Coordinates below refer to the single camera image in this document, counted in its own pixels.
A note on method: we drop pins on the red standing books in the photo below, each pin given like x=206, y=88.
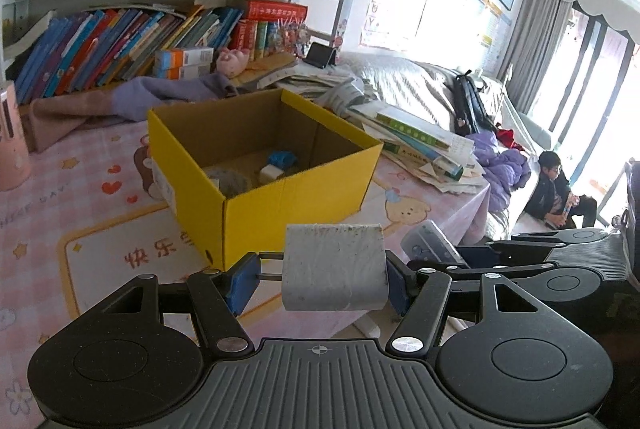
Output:
x=247, y=39

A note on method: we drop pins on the pile of papers and booklets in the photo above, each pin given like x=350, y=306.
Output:
x=415, y=134

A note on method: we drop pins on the white handheld device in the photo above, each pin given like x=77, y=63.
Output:
x=430, y=241

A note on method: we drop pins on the blue whistle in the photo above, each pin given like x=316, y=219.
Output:
x=282, y=159

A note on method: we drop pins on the pink cylindrical container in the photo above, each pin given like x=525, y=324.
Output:
x=12, y=149

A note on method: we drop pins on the thick red book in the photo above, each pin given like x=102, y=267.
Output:
x=272, y=10

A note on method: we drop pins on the colourful decoration bundle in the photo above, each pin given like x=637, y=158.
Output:
x=287, y=38

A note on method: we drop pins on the black backpack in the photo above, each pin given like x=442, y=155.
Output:
x=470, y=101

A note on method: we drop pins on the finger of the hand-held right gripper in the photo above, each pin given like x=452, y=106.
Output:
x=495, y=273
x=475, y=254

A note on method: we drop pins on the black phone stand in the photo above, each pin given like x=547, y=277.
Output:
x=320, y=55

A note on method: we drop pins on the orange and white carton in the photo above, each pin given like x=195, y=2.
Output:
x=185, y=56
x=182, y=72

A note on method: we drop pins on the grey foam block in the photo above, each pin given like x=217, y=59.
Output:
x=335, y=269

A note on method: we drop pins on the grey quilted blanket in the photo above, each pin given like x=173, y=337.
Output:
x=400, y=79

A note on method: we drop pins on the purple jacket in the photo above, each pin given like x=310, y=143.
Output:
x=500, y=169

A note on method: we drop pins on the yellow cardboard box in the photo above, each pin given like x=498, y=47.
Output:
x=290, y=209

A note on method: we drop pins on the pink pig toy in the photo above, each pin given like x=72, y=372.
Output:
x=232, y=63

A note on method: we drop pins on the purple cloth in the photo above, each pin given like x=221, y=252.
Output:
x=150, y=96

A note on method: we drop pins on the long row of leaning books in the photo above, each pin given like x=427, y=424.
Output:
x=100, y=49

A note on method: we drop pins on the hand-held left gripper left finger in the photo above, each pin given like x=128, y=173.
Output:
x=242, y=283

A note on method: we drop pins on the pink checked tablecloth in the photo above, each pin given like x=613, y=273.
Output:
x=75, y=209

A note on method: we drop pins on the white charger cube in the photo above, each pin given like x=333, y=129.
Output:
x=270, y=174

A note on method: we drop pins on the grey curtain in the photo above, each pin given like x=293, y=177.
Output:
x=535, y=59

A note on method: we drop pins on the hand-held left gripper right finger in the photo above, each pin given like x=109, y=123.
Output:
x=397, y=288

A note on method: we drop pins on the red cloth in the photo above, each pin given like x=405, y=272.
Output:
x=505, y=138

